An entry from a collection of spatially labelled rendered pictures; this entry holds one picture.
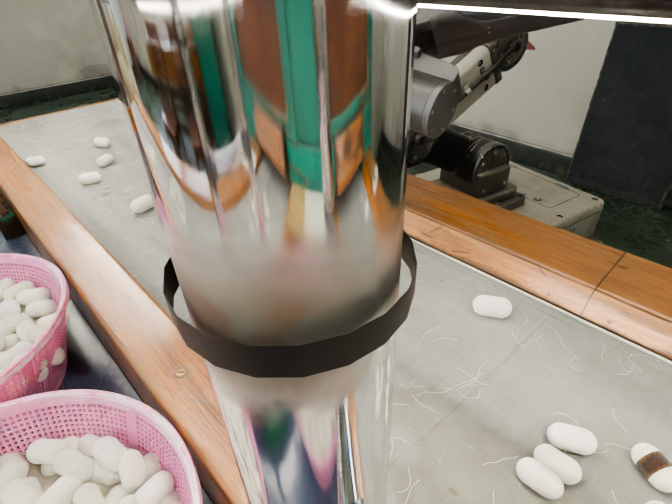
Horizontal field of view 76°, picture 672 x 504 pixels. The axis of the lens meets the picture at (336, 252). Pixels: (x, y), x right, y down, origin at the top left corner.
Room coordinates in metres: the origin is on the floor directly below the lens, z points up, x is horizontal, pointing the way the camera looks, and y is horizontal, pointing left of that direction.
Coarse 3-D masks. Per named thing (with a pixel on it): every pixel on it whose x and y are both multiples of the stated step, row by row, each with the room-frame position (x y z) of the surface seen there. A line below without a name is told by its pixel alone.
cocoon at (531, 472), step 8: (520, 464) 0.16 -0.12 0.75; (528, 464) 0.16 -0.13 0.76; (536, 464) 0.16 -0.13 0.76; (520, 472) 0.15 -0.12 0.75; (528, 472) 0.15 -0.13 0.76; (536, 472) 0.15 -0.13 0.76; (544, 472) 0.15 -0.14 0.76; (552, 472) 0.15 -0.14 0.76; (528, 480) 0.15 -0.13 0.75; (536, 480) 0.15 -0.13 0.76; (544, 480) 0.15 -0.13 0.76; (552, 480) 0.15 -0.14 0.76; (560, 480) 0.15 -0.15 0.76; (536, 488) 0.14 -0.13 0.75; (544, 488) 0.14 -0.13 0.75; (552, 488) 0.14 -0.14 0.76; (560, 488) 0.14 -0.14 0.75; (544, 496) 0.14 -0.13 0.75; (552, 496) 0.14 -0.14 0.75; (560, 496) 0.14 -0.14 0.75
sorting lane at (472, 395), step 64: (0, 128) 1.01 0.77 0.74; (64, 128) 0.99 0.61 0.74; (128, 128) 0.97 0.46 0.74; (64, 192) 0.66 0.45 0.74; (128, 192) 0.65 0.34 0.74; (128, 256) 0.46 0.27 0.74; (448, 256) 0.43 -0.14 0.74; (448, 320) 0.32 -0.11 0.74; (512, 320) 0.32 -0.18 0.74; (576, 320) 0.31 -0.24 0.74; (448, 384) 0.24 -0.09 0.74; (512, 384) 0.24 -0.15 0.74; (576, 384) 0.23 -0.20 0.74; (640, 384) 0.23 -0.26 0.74; (448, 448) 0.18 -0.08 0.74; (512, 448) 0.18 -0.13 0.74
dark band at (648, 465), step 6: (648, 456) 0.16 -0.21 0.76; (654, 456) 0.16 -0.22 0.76; (660, 456) 0.16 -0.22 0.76; (636, 462) 0.16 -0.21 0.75; (642, 462) 0.16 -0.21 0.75; (648, 462) 0.16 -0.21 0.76; (654, 462) 0.15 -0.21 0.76; (660, 462) 0.15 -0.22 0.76; (666, 462) 0.15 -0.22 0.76; (642, 468) 0.15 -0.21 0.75; (648, 468) 0.15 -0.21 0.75; (654, 468) 0.15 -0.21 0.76; (660, 468) 0.15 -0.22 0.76; (648, 474) 0.15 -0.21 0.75
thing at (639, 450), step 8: (632, 448) 0.17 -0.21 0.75; (640, 448) 0.17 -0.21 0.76; (648, 448) 0.16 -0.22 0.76; (656, 448) 0.16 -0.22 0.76; (632, 456) 0.16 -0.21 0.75; (640, 456) 0.16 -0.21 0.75; (656, 472) 0.15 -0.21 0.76; (664, 472) 0.15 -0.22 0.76; (648, 480) 0.15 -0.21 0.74; (656, 480) 0.15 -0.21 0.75; (664, 480) 0.14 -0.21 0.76; (656, 488) 0.14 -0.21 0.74; (664, 488) 0.14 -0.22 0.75
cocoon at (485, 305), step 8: (480, 296) 0.33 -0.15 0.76; (488, 296) 0.33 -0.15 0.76; (480, 304) 0.32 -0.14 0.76; (488, 304) 0.32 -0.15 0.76; (496, 304) 0.32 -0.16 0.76; (504, 304) 0.32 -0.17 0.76; (480, 312) 0.32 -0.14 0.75; (488, 312) 0.32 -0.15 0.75; (496, 312) 0.31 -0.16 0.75; (504, 312) 0.31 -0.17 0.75
